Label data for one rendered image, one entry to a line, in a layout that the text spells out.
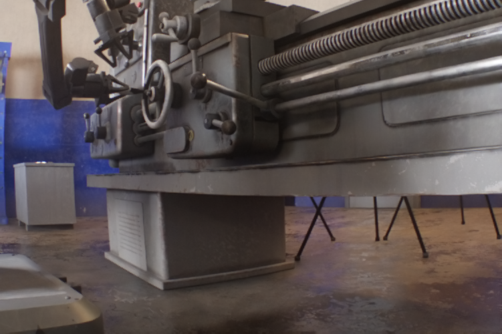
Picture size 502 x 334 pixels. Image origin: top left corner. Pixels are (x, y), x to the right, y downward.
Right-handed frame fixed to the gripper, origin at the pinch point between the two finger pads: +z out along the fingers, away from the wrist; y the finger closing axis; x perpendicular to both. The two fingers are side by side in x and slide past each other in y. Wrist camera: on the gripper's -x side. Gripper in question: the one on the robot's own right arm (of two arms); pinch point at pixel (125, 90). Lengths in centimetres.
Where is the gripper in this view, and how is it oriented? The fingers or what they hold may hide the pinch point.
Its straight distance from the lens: 140.3
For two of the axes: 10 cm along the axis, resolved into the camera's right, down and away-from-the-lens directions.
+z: 8.3, 0.1, 5.6
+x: 3.2, 8.1, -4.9
